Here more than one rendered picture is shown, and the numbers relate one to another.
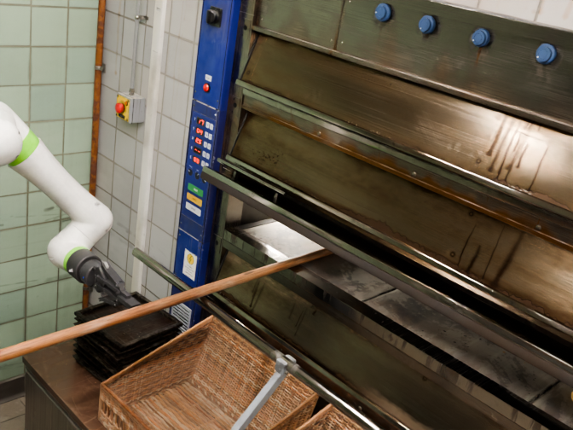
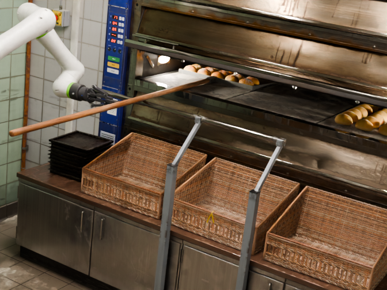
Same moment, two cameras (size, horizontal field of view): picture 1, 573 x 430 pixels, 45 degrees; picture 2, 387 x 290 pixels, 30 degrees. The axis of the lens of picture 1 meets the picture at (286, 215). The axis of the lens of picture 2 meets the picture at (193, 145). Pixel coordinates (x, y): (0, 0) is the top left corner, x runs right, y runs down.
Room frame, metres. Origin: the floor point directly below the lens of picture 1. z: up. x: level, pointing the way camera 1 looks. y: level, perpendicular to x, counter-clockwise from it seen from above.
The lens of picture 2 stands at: (-2.04, 0.71, 2.17)
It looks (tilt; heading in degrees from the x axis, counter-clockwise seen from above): 18 degrees down; 348
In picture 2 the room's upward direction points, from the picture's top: 7 degrees clockwise
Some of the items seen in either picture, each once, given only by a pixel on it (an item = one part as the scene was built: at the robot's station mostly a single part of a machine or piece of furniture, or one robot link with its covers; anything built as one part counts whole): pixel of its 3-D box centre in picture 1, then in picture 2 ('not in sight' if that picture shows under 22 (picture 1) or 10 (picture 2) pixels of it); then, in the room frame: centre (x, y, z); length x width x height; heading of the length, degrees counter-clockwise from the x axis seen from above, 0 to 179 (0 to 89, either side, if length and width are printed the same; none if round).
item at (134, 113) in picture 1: (130, 107); (60, 17); (2.68, 0.68, 1.46); 0.10 x 0.07 x 0.10; 48
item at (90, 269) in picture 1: (98, 277); (88, 95); (1.79, 0.51, 1.19); 0.09 x 0.07 x 0.08; 49
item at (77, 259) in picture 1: (86, 266); (79, 92); (1.84, 0.56, 1.19); 0.12 x 0.06 x 0.09; 139
